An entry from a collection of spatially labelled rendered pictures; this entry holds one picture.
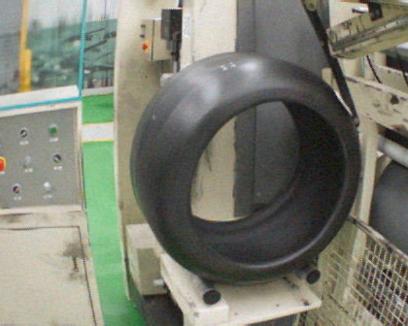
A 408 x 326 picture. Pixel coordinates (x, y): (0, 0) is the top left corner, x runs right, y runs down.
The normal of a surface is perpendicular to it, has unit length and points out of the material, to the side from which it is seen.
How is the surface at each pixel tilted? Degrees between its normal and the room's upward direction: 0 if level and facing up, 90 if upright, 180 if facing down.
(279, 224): 47
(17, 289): 90
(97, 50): 90
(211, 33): 90
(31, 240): 90
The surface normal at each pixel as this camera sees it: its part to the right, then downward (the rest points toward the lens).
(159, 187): -0.50, 0.19
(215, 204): 0.29, 0.29
